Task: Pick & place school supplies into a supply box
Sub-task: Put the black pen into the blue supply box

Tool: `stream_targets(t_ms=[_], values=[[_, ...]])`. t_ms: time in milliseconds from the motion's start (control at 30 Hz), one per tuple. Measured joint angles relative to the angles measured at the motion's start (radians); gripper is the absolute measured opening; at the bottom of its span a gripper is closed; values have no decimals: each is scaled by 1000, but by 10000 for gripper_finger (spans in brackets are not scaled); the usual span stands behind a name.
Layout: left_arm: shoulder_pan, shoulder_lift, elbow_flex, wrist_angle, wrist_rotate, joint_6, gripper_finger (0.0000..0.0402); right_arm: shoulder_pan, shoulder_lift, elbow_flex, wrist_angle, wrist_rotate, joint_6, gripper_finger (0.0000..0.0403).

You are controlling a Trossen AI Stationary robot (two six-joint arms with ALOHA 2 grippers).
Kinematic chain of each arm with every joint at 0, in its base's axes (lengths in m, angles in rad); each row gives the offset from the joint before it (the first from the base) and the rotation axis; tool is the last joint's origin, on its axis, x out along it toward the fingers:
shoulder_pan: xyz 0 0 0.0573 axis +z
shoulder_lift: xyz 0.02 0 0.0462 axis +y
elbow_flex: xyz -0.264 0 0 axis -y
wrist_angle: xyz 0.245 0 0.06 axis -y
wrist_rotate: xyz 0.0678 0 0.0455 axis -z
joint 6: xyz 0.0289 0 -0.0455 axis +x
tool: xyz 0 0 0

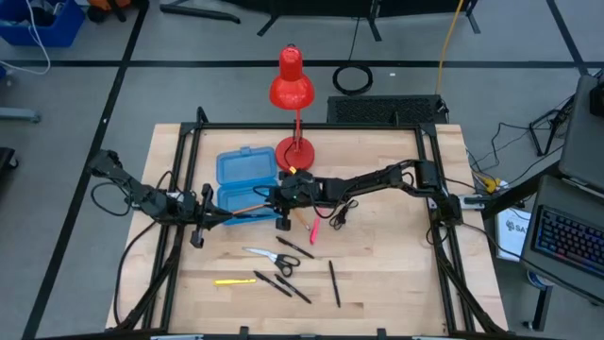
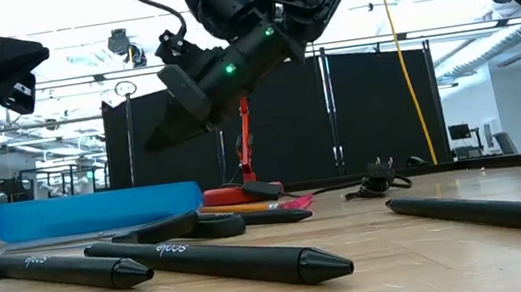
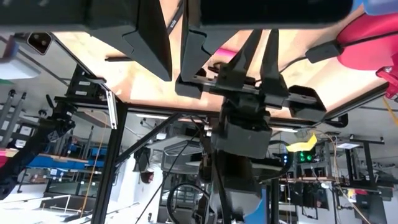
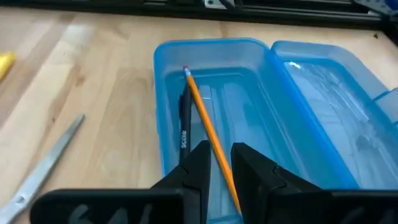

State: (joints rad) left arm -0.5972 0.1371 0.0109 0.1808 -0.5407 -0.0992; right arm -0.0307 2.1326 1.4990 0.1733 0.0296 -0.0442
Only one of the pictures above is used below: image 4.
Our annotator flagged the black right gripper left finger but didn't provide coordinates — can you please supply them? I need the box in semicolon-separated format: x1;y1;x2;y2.
30;139;212;224

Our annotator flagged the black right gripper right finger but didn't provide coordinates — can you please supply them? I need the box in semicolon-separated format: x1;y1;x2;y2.
230;142;398;224

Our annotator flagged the black pen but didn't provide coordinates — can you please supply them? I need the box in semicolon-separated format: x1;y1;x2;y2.
178;83;193;165

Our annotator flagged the orange pencil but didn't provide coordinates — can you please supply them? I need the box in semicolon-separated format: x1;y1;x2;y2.
182;65;243;216

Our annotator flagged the yellow highlighter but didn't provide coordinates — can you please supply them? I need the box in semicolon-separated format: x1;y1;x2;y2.
0;51;16;83

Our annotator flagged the blue plastic supply box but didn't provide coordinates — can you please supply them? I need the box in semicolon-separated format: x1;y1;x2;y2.
153;37;398;224

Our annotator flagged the black metal table frame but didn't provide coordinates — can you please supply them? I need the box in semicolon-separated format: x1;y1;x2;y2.
0;0;398;47

